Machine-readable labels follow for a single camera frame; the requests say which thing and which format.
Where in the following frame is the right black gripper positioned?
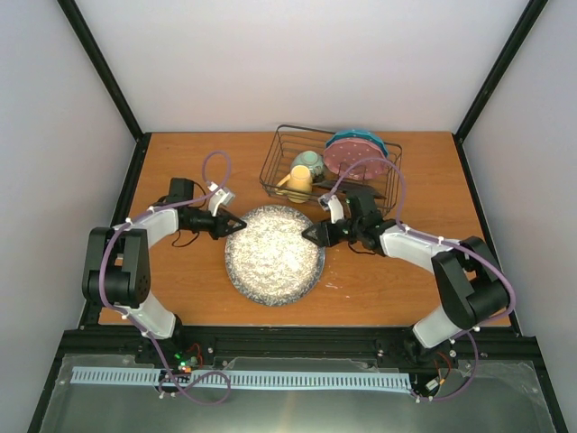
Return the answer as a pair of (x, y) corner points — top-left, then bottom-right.
(301, 217), (362, 248)

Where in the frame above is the black rimmed cream plate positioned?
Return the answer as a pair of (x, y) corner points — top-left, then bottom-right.
(313, 180), (385, 198)

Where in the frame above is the yellow mug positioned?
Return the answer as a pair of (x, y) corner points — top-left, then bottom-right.
(275, 165), (313, 204)

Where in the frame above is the grey speckled large plate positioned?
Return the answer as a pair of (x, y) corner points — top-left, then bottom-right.
(224, 205), (325, 307)

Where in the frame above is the black wire dish rack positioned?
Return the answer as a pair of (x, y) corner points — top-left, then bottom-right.
(260, 124), (400, 214)

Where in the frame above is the green ceramic bowl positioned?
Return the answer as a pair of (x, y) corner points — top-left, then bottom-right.
(290, 151), (325, 178)

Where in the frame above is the pink plate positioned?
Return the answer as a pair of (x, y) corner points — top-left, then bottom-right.
(323, 137), (387, 180)

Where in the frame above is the blue dotted plate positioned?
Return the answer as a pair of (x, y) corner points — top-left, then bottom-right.
(325, 129), (389, 157)

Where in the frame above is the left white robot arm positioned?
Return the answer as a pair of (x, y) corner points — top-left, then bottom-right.
(82, 178), (246, 364)

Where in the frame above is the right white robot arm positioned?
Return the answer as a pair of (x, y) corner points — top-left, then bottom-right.
(302, 193), (515, 364)

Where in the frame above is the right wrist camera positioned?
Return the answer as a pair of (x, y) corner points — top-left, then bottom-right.
(317, 193), (344, 224)

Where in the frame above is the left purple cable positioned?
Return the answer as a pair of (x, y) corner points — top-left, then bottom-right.
(97, 151), (233, 405)

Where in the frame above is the purple cable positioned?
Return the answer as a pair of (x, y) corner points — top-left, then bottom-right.
(97, 151), (233, 405)
(322, 156), (517, 402)

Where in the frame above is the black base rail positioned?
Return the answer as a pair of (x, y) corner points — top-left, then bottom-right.
(58, 324), (537, 375)

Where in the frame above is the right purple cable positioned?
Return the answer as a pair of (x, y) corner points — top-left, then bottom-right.
(322, 156), (517, 402)

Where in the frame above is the light blue cable duct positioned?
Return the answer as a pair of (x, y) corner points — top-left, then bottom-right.
(69, 366), (411, 394)

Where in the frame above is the left black frame post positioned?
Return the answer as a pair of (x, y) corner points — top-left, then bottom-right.
(56, 0), (145, 141)

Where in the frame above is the black frame post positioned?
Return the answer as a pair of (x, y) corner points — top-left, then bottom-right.
(453, 0), (548, 146)
(56, 0), (145, 141)

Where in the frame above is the right black frame post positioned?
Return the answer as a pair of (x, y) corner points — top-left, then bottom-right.
(453, 0), (548, 146)

